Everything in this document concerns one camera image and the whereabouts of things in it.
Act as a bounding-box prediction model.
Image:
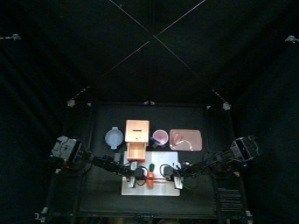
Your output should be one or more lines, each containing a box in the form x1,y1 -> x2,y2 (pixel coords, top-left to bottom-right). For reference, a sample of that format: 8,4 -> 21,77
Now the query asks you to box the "blue bowl with handles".
104,126 -> 125,151

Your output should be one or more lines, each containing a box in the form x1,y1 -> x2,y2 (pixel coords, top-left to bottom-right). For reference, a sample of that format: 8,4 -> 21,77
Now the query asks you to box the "wooden drawer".
125,142 -> 148,163

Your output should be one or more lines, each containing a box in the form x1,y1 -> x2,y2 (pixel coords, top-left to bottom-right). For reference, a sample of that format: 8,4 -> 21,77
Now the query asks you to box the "orange toy carrot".
145,163 -> 156,188

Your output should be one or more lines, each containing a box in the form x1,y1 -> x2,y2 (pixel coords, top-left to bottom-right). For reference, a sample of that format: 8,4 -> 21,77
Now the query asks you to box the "pink square tray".
168,129 -> 203,152

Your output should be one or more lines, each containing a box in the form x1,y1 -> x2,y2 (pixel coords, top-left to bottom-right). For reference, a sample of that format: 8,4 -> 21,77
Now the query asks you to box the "white cutting board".
120,150 -> 183,197

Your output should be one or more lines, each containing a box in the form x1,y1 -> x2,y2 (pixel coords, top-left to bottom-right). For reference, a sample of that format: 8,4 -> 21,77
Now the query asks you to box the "wooden box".
124,119 -> 151,144

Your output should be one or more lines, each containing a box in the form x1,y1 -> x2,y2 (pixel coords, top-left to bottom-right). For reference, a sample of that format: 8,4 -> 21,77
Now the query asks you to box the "pink cup with blue handle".
149,129 -> 171,149

